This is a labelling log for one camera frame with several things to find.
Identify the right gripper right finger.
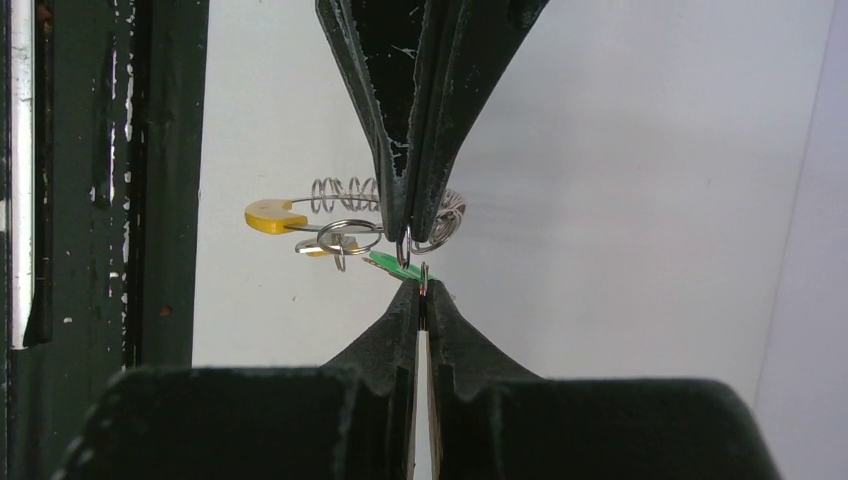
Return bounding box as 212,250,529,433
425,281,780,479

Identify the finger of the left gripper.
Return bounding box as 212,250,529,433
315,0,424,242
406,1,547,242

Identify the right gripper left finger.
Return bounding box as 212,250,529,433
55,280,419,479

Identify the key with green tag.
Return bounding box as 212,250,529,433
363,250,433,297

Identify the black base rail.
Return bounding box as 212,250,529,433
1,1,210,479

